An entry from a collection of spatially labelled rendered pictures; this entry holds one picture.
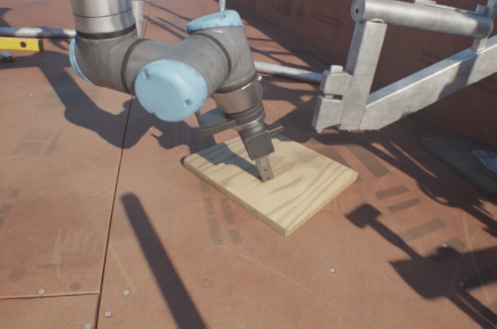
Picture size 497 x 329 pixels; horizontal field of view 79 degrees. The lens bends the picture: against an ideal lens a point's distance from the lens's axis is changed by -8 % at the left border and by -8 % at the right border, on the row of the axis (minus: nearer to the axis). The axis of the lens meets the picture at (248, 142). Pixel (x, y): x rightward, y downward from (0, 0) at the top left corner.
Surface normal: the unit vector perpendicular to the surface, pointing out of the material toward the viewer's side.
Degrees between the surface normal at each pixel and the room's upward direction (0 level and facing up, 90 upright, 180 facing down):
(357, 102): 90
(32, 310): 0
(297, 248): 0
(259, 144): 90
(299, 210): 0
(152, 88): 106
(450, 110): 90
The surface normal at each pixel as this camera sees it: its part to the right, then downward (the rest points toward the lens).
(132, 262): 0.13, -0.87
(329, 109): 0.03, 0.48
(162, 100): -0.33, 0.63
